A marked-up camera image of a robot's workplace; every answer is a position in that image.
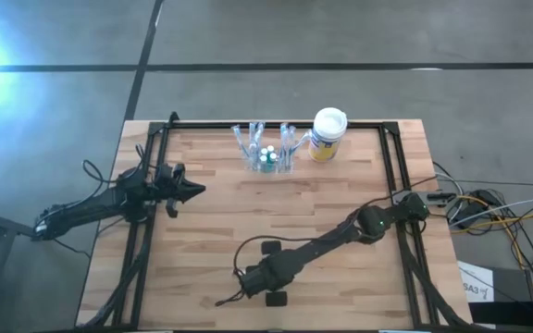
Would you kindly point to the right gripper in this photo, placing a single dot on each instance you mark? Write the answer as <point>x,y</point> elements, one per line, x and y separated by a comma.
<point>271,275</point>

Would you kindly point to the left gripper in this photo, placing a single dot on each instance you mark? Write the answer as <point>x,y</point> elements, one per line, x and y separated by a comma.
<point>162,187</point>

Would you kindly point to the blue toothbrush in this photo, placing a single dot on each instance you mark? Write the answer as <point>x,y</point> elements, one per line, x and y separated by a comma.
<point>255,148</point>
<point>290,136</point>
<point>259,131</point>
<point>251,134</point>
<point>239,136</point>
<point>283,134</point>
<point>246,150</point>

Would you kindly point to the orange toothbrush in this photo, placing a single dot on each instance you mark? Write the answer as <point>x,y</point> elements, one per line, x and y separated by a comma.
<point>286,155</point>

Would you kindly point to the purple toothbrush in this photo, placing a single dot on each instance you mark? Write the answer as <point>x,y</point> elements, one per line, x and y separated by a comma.
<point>303,140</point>

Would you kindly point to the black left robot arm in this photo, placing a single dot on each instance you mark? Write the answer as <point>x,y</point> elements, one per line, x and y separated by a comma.
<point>90,203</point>

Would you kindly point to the clear plastic cup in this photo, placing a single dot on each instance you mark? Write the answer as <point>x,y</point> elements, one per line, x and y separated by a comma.
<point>278,167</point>

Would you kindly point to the Lysol wipes canister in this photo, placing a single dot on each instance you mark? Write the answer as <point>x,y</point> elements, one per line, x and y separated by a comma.
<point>326,134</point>

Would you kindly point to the white paper sheet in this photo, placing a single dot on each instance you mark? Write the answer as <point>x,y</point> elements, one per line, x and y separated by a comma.
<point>475,282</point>

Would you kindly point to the black power adapter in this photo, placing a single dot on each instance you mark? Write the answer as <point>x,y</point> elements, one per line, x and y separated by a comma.
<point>477,208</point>

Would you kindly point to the black box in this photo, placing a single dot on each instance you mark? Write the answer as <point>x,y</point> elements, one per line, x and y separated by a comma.
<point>516,316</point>

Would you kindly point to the black frame clamp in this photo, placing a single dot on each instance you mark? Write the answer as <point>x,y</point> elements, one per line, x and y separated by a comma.
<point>174,118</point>

